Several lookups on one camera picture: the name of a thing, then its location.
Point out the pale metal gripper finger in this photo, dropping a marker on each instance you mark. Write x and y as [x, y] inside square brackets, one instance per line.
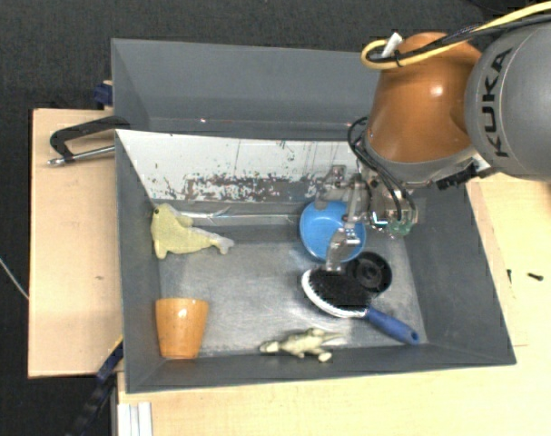
[345, 239]
[334, 189]

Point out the blue bowl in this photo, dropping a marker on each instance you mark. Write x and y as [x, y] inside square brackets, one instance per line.
[318, 234]

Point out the black round lid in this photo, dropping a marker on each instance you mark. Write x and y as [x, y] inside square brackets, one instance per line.
[372, 273]

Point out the grey metal bin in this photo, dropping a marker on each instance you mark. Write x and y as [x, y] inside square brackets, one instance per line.
[257, 289]

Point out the pale yellow toy lizard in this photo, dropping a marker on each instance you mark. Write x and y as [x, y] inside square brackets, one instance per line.
[302, 344]

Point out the yellow toy seal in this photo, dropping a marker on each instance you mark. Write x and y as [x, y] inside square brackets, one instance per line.
[175, 236]

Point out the small black screw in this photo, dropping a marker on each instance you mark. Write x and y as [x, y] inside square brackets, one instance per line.
[536, 277]

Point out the orange cup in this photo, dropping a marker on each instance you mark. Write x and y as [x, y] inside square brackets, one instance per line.
[181, 329]

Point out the pale wood flat board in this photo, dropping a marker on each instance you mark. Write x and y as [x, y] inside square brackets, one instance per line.
[71, 243]

